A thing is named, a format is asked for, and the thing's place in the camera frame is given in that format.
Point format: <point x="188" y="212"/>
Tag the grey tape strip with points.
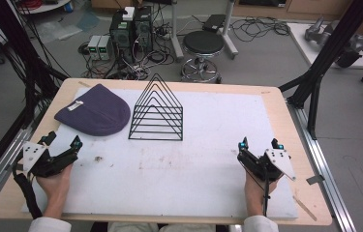
<point x="315" y="179"/>

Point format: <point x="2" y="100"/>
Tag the black round stool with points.
<point x="203" y="42"/>

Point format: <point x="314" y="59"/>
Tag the person's right hand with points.
<point x="256" y="190"/>

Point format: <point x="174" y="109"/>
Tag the white table mat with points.
<point x="182" y="180"/>

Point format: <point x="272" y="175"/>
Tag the wooden stick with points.
<point x="305" y="208"/>

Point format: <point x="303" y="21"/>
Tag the black computer tower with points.
<point x="143" y="29"/>
<point x="121" y="35"/>

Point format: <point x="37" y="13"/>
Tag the person's left hand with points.
<point x="54" y="188"/>

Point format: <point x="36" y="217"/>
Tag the white metal stand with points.
<point x="176" y="42"/>

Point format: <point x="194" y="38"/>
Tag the black flat box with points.
<point x="214" y="22"/>

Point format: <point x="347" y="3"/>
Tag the white floor board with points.
<point x="305" y="45"/>

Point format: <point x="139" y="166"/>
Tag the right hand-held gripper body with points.
<point x="264" y="166"/>

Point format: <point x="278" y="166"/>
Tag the black metal frame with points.
<point x="24" y="58"/>
<point x="327" y="51"/>

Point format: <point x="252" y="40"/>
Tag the purple knit beanie hat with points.
<point x="100" y="111"/>

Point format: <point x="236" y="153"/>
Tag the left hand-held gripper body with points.
<point x="45" y="162"/>

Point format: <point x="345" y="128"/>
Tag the grey bench power supply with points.
<point x="94" y="46"/>
<point x="105" y="46"/>

